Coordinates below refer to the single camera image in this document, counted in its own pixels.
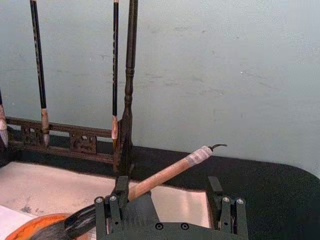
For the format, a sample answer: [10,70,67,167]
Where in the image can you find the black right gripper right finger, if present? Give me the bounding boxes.
[207,175,249,238]

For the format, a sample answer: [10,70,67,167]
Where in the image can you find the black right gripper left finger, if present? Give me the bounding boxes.
[94,175,130,236]

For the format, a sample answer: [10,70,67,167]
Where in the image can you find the pale writing felt sheet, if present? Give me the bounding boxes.
[0,161,212,229]

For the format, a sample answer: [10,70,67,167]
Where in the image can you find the orange ink dish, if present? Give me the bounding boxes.
[4,213,97,240]

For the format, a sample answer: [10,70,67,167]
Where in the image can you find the white paper sheet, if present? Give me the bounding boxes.
[0,204,37,240]

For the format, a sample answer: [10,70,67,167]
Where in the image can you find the dark carved wooden brush rack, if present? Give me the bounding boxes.
[0,0,140,176]

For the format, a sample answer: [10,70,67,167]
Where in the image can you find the brown-handled large calligraphy brush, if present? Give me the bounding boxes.
[34,143,228,240]

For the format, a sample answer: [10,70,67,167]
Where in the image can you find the black-handled calligraphy brush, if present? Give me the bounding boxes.
[111,0,120,151]
[0,87,10,148]
[29,0,51,148]

